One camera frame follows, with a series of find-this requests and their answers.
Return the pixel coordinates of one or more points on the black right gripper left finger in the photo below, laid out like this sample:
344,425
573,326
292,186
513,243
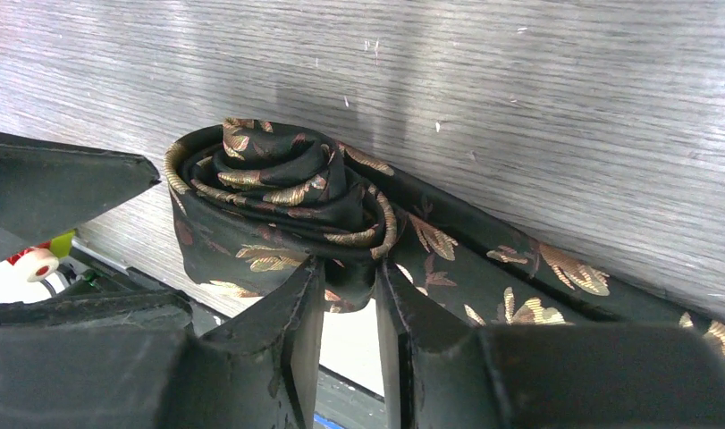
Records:
256,370

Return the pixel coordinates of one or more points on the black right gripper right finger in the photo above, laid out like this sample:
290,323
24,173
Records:
440,372

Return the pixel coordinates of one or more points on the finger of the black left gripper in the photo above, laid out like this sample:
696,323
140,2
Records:
48,188
147,309

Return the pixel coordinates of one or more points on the black gold floral tie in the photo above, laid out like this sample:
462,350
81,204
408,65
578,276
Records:
253,200

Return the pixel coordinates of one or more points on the small red toy car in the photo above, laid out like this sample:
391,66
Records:
35,263

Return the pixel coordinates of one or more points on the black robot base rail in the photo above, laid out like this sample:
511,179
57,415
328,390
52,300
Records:
341,403

